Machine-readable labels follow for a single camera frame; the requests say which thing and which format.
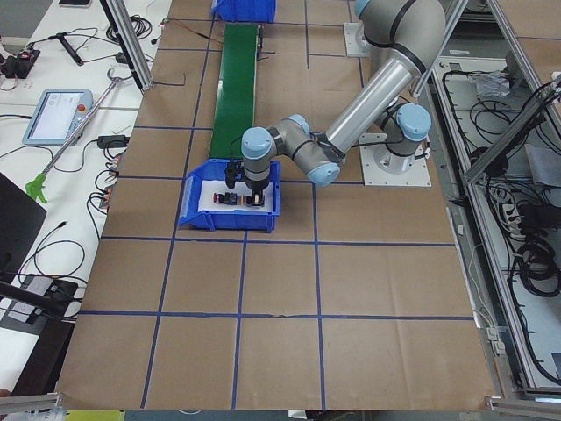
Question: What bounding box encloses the aluminium frame post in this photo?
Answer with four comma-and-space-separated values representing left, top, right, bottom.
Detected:
100, 0, 153, 92

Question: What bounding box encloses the right blue plastic bin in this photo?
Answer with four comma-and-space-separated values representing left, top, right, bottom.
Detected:
210, 0, 276, 23

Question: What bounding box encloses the silver reacher grabber tool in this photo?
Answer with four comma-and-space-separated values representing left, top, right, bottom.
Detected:
25, 68, 130, 203

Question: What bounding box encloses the red mushroom push button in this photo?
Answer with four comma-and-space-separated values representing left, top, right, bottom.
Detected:
213, 192, 240, 206

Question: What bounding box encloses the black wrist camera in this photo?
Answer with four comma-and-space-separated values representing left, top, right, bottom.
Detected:
224, 160, 243, 189

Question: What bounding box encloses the teach pendant tablet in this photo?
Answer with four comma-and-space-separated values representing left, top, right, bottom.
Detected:
22, 89, 93, 146

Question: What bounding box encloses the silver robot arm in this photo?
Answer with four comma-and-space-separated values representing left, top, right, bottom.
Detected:
240, 0, 446, 205

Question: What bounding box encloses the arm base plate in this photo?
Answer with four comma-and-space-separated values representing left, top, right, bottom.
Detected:
359, 145, 431, 188
343, 22, 371, 58

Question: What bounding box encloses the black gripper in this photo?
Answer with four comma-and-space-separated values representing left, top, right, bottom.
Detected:
245, 179, 266, 207

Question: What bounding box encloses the white foam pad left bin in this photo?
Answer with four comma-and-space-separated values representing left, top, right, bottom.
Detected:
195, 180, 274, 212

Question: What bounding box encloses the blue plastic bin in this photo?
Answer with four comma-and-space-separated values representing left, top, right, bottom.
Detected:
210, 0, 276, 23
178, 159, 281, 232

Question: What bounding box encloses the black power adapter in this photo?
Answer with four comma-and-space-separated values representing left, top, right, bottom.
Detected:
96, 134, 130, 149

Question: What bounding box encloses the green conveyor belt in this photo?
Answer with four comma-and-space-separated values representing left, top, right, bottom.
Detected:
209, 24, 259, 159

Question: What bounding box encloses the left blue plastic bin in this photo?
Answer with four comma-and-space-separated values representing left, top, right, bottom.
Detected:
178, 159, 281, 232

